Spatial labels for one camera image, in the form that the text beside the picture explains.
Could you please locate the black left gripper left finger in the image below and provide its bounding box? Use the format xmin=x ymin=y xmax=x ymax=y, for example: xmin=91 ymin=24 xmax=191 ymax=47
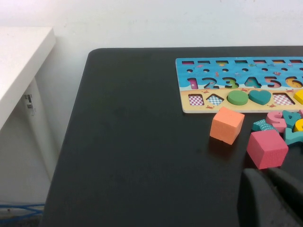
xmin=237 ymin=168 xmax=303 ymax=227

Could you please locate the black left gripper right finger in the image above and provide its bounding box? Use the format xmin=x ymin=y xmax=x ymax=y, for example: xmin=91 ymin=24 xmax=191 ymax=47
xmin=267 ymin=167 xmax=303 ymax=222

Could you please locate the yellow pentagon piece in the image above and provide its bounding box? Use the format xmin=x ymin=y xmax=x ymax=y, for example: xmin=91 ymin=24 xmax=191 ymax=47
xmin=293 ymin=88 xmax=303 ymax=105

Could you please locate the teal number five piece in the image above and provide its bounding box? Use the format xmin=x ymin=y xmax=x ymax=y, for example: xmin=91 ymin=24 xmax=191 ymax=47
xmin=284 ymin=127 xmax=303 ymax=145

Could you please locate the yellow number two piece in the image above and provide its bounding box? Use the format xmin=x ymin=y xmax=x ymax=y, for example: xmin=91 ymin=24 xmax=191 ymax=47
xmin=292 ymin=118 xmax=303 ymax=133

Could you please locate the pink number five piece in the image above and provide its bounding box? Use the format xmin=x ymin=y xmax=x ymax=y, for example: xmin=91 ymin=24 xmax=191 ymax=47
xmin=265 ymin=111 xmax=288 ymax=133

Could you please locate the teal number four piece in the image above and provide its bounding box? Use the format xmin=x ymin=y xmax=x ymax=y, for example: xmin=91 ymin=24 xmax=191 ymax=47
xmin=282 ymin=110 xmax=303 ymax=125

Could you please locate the teal heart piece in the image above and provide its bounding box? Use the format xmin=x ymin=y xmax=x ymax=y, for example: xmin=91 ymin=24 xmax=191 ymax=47
xmin=248 ymin=89 xmax=272 ymax=106

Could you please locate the green circle piece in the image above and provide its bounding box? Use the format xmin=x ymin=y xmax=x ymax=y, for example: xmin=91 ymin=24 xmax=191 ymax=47
xmin=226 ymin=89 xmax=249 ymax=106

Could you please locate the blue wooden number puzzle board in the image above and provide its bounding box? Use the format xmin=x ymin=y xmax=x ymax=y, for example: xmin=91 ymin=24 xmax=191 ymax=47
xmin=175 ymin=56 xmax=303 ymax=114

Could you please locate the magenta cube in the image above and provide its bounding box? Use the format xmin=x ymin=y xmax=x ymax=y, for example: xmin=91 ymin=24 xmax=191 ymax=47
xmin=246 ymin=129 xmax=289 ymax=170

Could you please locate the teal wooden fish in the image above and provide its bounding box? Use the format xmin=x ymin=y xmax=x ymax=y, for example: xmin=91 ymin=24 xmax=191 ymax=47
xmin=250 ymin=119 xmax=280 ymax=134

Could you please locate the orange cube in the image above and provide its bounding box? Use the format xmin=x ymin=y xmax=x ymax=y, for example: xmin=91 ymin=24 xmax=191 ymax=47
xmin=209 ymin=106 xmax=245 ymax=145

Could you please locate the label sticker on table leg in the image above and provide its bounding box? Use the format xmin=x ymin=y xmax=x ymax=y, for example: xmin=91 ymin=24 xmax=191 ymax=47
xmin=25 ymin=94 xmax=36 ymax=116

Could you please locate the white side table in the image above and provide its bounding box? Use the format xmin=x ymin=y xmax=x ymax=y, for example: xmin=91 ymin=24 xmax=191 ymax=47
xmin=0 ymin=26 xmax=57 ymax=183

